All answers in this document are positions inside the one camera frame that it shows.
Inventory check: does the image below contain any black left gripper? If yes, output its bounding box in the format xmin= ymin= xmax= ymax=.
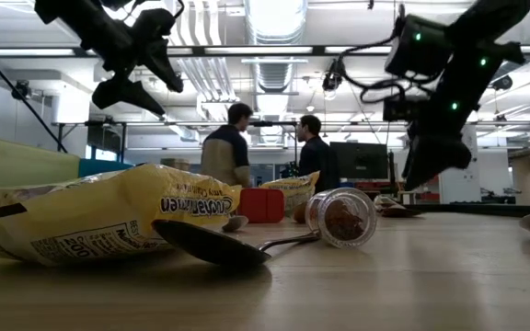
xmin=91 ymin=27 xmax=179 ymax=116

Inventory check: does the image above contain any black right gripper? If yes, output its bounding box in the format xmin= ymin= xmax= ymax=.
xmin=402 ymin=121 xmax=473 ymax=190

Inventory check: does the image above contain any brown snack wrapper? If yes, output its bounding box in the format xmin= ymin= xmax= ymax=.
xmin=373 ymin=193 xmax=425 ymax=219

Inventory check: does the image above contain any small glass spice jar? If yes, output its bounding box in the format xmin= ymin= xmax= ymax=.
xmin=305 ymin=187 xmax=378 ymax=250

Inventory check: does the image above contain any yellow Maruchan ramen bag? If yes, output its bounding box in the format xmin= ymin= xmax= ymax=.
xmin=0 ymin=163 xmax=243 ymax=267
xmin=259 ymin=170 xmax=321 ymax=216

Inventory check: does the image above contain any light translucent plastic bin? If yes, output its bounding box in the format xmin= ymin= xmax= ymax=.
xmin=0 ymin=132 xmax=82 ymax=193

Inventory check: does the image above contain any white column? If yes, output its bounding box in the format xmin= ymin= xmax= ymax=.
xmin=437 ymin=124 xmax=480 ymax=205

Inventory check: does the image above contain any black monitor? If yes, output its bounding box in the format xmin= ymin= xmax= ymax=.
xmin=328 ymin=142 xmax=389 ymax=181

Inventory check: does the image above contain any cardboard box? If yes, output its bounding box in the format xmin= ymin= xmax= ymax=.
xmin=159 ymin=157 xmax=191 ymax=172

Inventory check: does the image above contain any blue plastic bin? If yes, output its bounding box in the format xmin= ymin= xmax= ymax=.
xmin=78 ymin=158 xmax=133 ymax=179

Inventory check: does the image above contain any person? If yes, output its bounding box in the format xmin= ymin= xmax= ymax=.
xmin=200 ymin=102 xmax=254 ymax=188
xmin=295 ymin=114 xmax=342 ymax=194

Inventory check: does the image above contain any smoked paprika tin red lid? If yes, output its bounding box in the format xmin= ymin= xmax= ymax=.
xmin=238 ymin=187 xmax=286 ymax=224

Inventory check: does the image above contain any overhead light bar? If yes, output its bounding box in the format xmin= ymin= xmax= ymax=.
xmin=0 ymin=44 xmax=530 ymax=58

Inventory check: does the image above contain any black ceiling-mounted camera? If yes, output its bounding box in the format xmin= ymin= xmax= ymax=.
xmin=166 ymin=72 xmax=185 ymax=93
xmin=491 ymin=74 xmax=514 ymax=92
xmin=10 ymin=80 xmax=32 ymax=101
xmin=321 ymin=58 xmax=347 ymax=92

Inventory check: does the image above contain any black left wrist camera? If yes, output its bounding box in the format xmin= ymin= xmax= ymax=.
xmin=131 ymin=7 xmax=178 ymax=47

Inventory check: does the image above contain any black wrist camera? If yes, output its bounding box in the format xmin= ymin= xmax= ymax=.
xmin=131 ymin=7 xmax=178 ymax=47
xmin=382 ymin=97 xmax=428 ymax=123

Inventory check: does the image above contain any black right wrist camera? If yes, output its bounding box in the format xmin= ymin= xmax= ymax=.
xmin=382 ymin=97 xmax=428 ymax=123

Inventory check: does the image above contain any black hanging cable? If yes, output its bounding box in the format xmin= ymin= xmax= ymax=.
xmin=0 ymin=30 xmax=69 ymax=154

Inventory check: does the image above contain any black gantry frame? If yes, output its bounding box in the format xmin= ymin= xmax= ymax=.
xmin=52 ymin=119 xmax=530 ymax=166

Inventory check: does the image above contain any silver ventilation duct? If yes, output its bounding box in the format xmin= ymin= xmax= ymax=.
xmin=244 ymin=0 xmax=310 ymax=93

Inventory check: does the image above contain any orange-handled silver spoon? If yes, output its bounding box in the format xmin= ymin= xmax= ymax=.
xmin=221 ymin=214 xmax=250 ymax=233

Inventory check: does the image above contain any black-handled spoon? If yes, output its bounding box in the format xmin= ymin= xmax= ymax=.
xmin=150 ymin=218 xmax=321 ymax=267

